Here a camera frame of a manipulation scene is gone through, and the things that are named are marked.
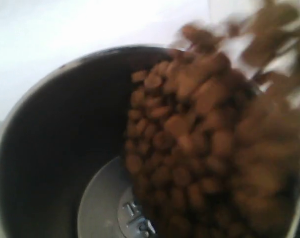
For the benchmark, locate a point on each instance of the brown kibble mug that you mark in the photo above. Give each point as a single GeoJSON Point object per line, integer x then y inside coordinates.
{"type": "Point", "coordinates": [213, 135]}

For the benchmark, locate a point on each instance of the steel mug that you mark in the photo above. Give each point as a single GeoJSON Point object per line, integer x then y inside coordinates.
{"type": "Point", "coordinates": [61, 151]}

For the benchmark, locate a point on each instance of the white curtain backdrop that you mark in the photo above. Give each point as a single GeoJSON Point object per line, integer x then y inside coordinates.
{"type": "Point", "coordinates": [38, 36]}

